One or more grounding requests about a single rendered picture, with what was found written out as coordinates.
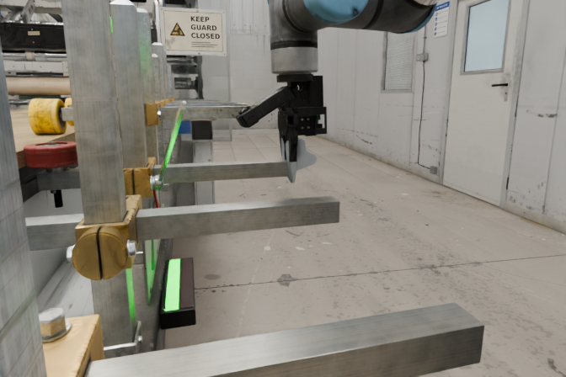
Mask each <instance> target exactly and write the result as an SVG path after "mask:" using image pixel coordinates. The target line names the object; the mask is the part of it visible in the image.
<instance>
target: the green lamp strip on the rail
mask: <svg viewBox="0 0 566 377"><path fill-rule="evenodd" d="M170 261H171V262H169V268H168V285H167V294H166V303H165V307H166V308H167V309H165V311H172V310H178V309H179V270H180V259H174V260H170Z"/></svg>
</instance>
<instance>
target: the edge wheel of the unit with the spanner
mask: <svg viewBox="0 0 566 377"><path fill-rule="evenodd" d="M24 159H25V165H26V167H30V168H45V170H46V172H47V173H56V172H61V171H63V167H67V166H71V165H75V164H78V160H77V145H76V142H71V141H47V142H42V143H35V144H30V145H27V146H24ZM54 200H55V207H56V208H60V207H62V206H63V203H62V195H61V189H58V190H56V194H54Z"/></svg>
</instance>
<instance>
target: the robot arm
mask: <svg viewBox="0 0 566 377"><path fill-rule="evenodd" d="M438 1H439V0H267V2H268V4H269V18H270V55H271V72H272V73H273V74H279V76H276V81H277V82H287V86H284V87H280V88H278V89H277V90H275V91H274V92H273V93H271V94H269V95H268V96H266V97H265V98H262V99H261V100H259V101H258V102H257V103H256V104H254V105H252V106H248V107H246V108H244V109H242V110H241V111H240V112H238V115H237V116H236V119H237V121H238V123H239V124H240V125H241V126H242V127H244V128H249V127H251V126H253V125H255V124H256V123H258V122H259V119H262V118H263V117H265V116H266V115H267V114H269V113H270V112H272V111H273V110H275V109H277V108H278V110H279V111H278V130H279V135H280V150H281V156H282V159H284V160H286V161H287V166H288V176H287V177H288V179H289V180H290V182H291V183H294V182H295V180H296V171H298V170H300V169H302V168H304V167H309V166H311V165H313V164H314V163H315V162H316V161H317V157H316V155H315V154H314V153H311V152H310V151H307V149H306V142H305V141H304V140H303V139H302V138H298V136H299V135H304V136H312V135H319V134H327V107H324V106H323V76H314V75H313V74H311V73H313V72H317V71H318V30H320V29H324V28H328V27H333V28H342V29H367V30H376V31H386V32H392V33H394V34H406V33H413V32H416V31H418V30H420V29H422V28H423V27H425V26H426V25H427V24H428V22H429V21H430V19H431V17H432V16H433V15H434V12H435V9H436V5H437V2H438ZM297 85H298V86H299V89H298V86H297ZM320 114H324V128H323V124H319V123H318V121H319V120H320Z"/></svg>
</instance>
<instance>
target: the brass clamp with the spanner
mask: <svg viewBox="0 0 566 377"><path fill-rule="evenodd" d="M147 161H148V164H147V166H146V167H128V168H124V166H123V171H124V181H125V195H138V194H139V195H141V199H143V198H145V197H152V194H153V191H151V184H150V177H151V176H153V177H154V172H153V168H154V165H156V157H148V158H147Z"/></svg>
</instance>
